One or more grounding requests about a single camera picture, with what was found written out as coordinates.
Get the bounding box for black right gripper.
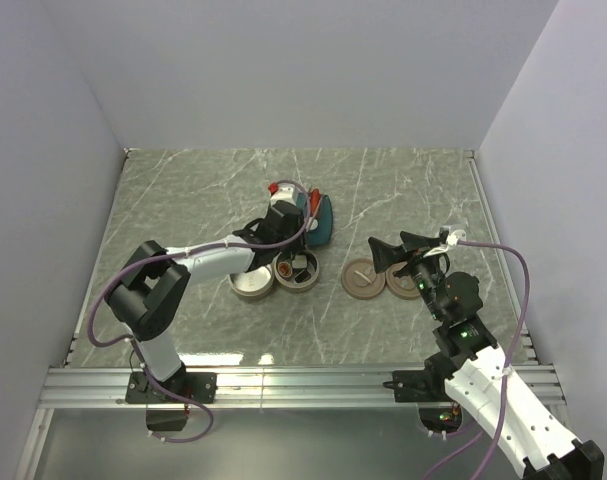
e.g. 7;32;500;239
368;231;445;320

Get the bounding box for metal food tongs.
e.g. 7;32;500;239
306;192;324;232

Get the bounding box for white sushi roll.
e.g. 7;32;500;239
291;254;308;269

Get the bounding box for black white tofu block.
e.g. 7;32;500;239
295;270;312;283

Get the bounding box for red sausage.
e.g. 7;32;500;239
309;188;321;215

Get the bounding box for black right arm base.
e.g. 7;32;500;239
383;368;450;403

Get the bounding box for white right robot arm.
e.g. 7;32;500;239
368;227;604;479

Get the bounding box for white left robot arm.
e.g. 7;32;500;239
104;200;309;402

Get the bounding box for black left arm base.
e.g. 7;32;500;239
125;372;217;404

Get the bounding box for right steel lunch container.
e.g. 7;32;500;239
272;250;320;294

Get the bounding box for steel lunch container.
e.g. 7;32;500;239
272;250;320;294
228;266;274;301

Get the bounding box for left steel lunch container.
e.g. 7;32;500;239
228;266;274;301

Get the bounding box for beige lid right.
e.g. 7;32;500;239
385;262;421;300

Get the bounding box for teal square plate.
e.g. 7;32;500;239
306;194;334;249

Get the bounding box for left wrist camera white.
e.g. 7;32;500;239
268;182;299;205

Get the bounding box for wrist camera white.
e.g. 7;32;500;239
268;182;299;205
439;223;467;246

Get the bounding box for beige lid with handle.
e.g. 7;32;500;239
341;258;386;300

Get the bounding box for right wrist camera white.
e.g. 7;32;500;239
439;223;467;246

